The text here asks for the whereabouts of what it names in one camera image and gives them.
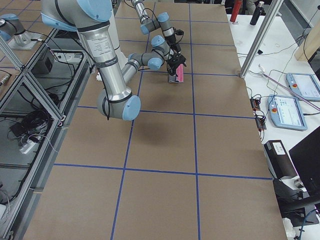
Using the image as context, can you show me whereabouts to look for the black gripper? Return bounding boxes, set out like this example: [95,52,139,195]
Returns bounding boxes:
[167,55,187,76]
[169,42,182,54]

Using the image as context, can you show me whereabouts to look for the pink and grey towel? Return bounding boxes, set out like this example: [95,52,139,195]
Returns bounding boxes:
[168,64,184,84]

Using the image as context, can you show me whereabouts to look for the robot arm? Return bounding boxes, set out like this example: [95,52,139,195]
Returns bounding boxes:
[41,0,186,121]
[130,0,184,54]

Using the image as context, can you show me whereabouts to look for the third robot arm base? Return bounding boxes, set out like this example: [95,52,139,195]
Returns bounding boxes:
[0,13,42,50]

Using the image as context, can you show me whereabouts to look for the red bottle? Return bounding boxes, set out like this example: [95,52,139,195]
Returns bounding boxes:
[230,0,243,23]

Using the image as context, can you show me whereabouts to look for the small orange circuit board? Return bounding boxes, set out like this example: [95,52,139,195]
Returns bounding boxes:
[250,97,261,111]

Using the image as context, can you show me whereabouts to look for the black bottle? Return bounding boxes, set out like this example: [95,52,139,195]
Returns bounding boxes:
[249,1,265,26]

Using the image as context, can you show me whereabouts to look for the lower teach pendant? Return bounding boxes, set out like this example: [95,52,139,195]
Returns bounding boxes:
[267,95,308,131]

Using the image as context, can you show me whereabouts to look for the teach pendant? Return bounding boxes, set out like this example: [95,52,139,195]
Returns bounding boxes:
[286,73,320,102]
[267,95,308,131]

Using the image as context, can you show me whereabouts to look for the upper teach pendant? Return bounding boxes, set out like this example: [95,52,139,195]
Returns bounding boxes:
[286,73,320,102]

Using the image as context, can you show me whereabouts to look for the black and brown box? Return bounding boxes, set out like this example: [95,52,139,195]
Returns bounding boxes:
[263,140,298,180]

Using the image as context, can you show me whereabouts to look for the black power box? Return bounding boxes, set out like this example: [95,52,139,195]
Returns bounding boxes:
[31,48,55,74]

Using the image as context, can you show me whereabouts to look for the wooden board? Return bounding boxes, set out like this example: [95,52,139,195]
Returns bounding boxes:
[294,21,320,62]

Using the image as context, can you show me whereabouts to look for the black monitor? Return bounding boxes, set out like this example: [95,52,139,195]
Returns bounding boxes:
[289,127,320,194]

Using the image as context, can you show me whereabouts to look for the white power strip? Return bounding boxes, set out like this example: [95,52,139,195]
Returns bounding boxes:
[19,139,36,154]

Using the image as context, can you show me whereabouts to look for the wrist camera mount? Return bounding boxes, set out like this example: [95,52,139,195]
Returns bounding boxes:
[174,29,184,36]

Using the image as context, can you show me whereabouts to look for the right black braided cable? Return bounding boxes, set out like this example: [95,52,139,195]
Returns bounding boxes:
[151,48,176,71]

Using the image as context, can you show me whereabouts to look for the black braided cable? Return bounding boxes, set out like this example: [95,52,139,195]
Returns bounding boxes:
[138,4,161,26]
[151,48,176,71]

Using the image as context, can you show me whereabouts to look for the left black braided cable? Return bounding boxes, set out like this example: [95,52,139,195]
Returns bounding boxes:
[138,4,161,26]

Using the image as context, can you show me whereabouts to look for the aluminium frame column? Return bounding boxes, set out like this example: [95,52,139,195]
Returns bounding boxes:
[239,0,284,79]

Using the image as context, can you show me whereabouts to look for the aluminium frame rail structure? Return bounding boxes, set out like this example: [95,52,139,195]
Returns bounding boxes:
[0,29,90,240]

